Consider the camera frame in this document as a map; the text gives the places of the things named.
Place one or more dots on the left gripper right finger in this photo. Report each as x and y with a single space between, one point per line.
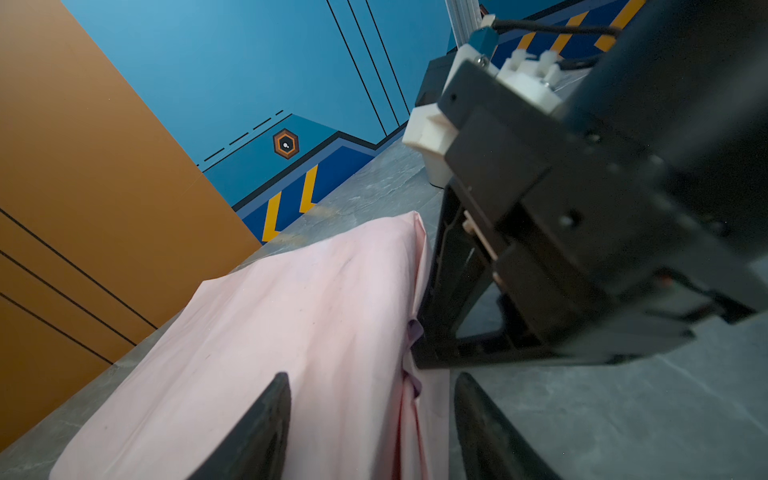
491 447

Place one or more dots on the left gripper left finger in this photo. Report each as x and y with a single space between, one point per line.
256 446

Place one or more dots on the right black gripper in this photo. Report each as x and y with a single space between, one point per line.
636 207

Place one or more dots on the purple wrapping paper sheet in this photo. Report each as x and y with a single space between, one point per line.
338 318

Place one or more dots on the right aluminium corner post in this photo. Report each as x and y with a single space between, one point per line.
465 18

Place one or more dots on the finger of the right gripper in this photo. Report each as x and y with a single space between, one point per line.
460 273

